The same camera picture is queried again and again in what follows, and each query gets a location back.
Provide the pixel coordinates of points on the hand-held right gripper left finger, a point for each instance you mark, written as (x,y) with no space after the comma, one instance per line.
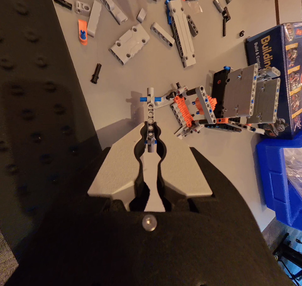
(113,173)

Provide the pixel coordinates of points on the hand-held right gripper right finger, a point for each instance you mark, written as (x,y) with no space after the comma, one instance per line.
(188,173)

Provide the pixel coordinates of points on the grey beam with blue pins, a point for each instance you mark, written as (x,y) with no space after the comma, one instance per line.
(150,121)

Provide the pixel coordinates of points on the blue plastic bin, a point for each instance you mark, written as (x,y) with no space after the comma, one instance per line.
(278,182)

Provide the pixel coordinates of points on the grey building kit robot assembly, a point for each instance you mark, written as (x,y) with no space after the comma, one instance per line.
(245,97)

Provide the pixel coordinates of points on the pile of small building pieces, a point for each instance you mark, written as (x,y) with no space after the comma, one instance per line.
(130,43)

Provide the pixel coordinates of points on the orange and grey wing assembly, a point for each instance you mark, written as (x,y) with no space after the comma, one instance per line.
(186,109)

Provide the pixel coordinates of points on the black connector pin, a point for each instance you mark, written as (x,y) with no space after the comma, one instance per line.
(96,73)

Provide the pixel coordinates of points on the black perforated mat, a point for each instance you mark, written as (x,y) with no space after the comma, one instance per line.
(37,102)

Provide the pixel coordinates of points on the bundle of clear plastic bags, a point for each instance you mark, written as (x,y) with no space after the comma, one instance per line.
(293,168)

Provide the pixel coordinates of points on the blue robot kit box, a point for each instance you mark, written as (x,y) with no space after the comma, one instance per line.
(278,74)

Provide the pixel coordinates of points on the wide light grey panel piece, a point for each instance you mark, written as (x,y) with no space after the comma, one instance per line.
(181,31)

